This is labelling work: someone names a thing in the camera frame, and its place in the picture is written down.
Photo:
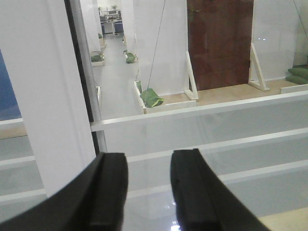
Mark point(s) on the brown wooden door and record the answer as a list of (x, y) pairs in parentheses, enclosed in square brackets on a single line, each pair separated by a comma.
[(219, 41)]

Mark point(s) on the white fixed glass panel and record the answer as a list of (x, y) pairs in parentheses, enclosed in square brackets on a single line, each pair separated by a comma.
[(37, 48)]

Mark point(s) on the blue door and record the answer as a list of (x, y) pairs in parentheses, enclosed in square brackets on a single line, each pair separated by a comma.
[(8, 104)]

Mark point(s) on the green sandbag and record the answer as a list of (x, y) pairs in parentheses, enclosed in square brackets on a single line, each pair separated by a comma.
[(150, 98)]

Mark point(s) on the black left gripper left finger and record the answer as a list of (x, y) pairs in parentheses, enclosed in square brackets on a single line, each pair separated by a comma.
[(93, 201)]

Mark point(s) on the white framed sliding glass door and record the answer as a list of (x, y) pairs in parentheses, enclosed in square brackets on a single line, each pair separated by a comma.
[(254, 136)]

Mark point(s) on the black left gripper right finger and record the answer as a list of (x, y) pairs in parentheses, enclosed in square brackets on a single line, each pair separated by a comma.
[(203, 202)]

